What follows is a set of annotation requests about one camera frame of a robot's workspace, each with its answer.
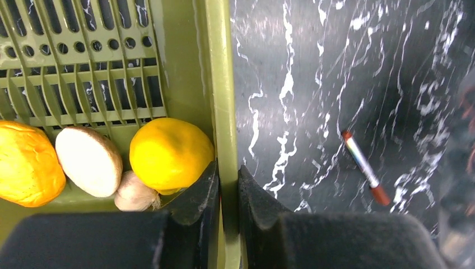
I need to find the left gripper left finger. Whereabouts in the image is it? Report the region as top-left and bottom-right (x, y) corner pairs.
(1, 162), (220, 268)

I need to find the small orange toy fruit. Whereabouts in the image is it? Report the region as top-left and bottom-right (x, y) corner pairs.
(1, 120), (66, 207)

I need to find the red white marker pen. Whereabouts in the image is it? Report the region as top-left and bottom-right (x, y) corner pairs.
(341, 130), (390, 206)

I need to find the small toy garlic bulb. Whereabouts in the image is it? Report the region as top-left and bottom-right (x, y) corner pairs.
(114, 170), (161, 211)

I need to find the yellow toy lemon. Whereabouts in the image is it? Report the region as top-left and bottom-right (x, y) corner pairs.
(129, 118), (215, 196)

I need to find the clear zip top bag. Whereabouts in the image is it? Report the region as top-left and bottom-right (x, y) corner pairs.
(439, 69), (474, 268)

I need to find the white round toy food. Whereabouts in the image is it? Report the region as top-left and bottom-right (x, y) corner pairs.
(55, 127), (123, 198)

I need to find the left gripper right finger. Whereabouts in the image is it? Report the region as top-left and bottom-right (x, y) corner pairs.
(238, 166), (446, 268)

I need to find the olive green plastic basket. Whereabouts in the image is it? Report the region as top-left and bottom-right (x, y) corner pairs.
(1, 1), (241, 268)

